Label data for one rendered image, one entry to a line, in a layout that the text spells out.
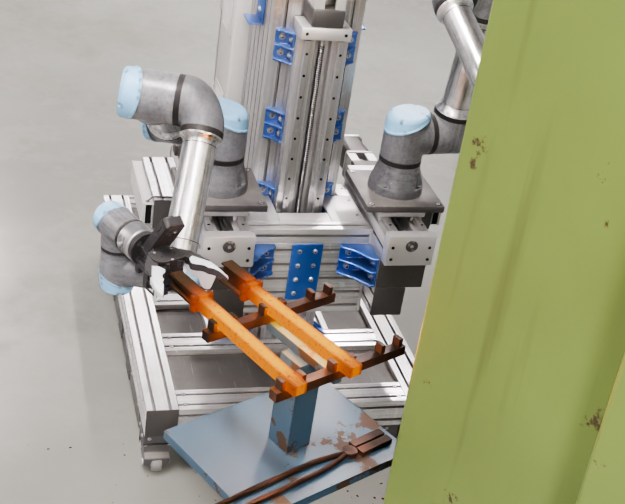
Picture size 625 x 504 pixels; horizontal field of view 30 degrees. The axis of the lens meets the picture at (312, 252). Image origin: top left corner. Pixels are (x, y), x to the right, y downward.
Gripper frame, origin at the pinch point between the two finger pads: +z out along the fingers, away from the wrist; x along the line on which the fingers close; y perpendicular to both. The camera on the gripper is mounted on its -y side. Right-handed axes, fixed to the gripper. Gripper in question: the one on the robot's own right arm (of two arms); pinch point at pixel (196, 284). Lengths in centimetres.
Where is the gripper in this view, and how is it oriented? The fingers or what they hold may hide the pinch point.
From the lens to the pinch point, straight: 228.9
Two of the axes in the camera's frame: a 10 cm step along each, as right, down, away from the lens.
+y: -1.3, 8.6, 4.9
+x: -7.8, 2.1, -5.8
